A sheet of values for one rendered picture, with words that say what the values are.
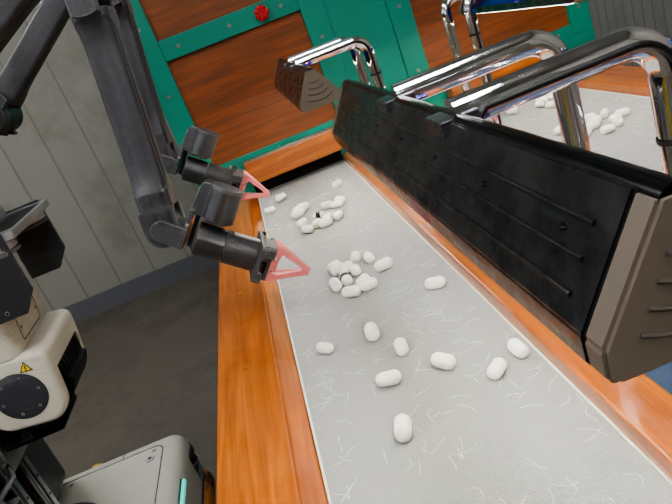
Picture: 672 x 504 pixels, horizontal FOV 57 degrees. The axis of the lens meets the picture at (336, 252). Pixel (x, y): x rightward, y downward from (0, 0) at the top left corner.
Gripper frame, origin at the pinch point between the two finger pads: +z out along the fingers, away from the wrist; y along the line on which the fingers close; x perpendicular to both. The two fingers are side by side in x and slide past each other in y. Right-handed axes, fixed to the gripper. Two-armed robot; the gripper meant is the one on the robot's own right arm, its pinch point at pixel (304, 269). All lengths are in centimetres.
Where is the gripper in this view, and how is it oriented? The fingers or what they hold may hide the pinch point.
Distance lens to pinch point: 108.5
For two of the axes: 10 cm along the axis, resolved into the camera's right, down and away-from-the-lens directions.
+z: 9.2, 2.8, 2.7
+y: -1.8, -3.2, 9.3
